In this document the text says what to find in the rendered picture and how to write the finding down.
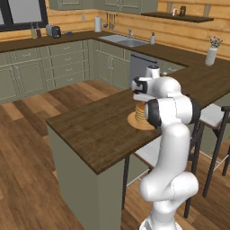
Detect green wall cupboards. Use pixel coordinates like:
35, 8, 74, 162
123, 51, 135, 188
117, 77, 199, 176
48, 0, 159, 14

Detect green glass bottle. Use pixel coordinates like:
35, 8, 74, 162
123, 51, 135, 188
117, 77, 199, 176
30, 22, 38, 40

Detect black stool with white seat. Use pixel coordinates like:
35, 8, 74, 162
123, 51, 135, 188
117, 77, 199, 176
197, 102, 230, 199
120, 119, 203, 219

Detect steel dishwasher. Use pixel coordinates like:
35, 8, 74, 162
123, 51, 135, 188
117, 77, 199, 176
128, 51, 160, 88

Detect black framed window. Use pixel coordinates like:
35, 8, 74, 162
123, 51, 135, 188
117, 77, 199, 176
0, 0, 49, 33

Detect dark brown bottle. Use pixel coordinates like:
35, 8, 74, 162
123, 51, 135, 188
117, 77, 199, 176
35, 22, 43, 39

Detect green dining counter base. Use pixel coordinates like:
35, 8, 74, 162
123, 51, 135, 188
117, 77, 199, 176
47, 123, 127, 230

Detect steel sink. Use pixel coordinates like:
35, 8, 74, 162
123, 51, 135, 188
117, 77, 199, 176
98, 33, 149, 49

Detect green base cupboards with drawers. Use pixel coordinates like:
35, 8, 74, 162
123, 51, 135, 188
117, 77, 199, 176
0, 39, 92, 105

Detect white vase with flowers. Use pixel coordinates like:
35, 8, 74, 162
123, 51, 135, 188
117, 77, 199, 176
204, 35, 225, 67

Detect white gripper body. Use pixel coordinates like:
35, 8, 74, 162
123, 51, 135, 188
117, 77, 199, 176
132, 93, 151, 103

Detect stack of pancakes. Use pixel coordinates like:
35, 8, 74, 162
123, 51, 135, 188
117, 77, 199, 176
134, 102, 148, 125

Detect hanging ladle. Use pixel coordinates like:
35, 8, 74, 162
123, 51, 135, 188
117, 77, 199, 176
102, 12, 110, 30

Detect orange round plate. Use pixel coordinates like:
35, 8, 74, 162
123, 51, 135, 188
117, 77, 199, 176
127, 111, 156, 131

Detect white paper towel roll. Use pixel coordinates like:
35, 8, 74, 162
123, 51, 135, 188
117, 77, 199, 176
93, 15, 103, 33

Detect green base cupboards under sink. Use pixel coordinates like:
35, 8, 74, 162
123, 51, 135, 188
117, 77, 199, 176
89, 39, 132, 92

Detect green cupboard beside dishwasher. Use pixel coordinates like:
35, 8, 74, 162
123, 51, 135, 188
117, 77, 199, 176
162, 60, 187, 76

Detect silver toaster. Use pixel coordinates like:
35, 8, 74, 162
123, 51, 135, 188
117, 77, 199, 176
45, 23, 63, 40

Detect dark jar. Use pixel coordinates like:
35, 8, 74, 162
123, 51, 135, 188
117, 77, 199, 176
179, 5, 188, 17

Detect dark wooden wall shelf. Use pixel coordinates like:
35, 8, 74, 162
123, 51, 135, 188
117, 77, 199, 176
140, 11, 216, 24

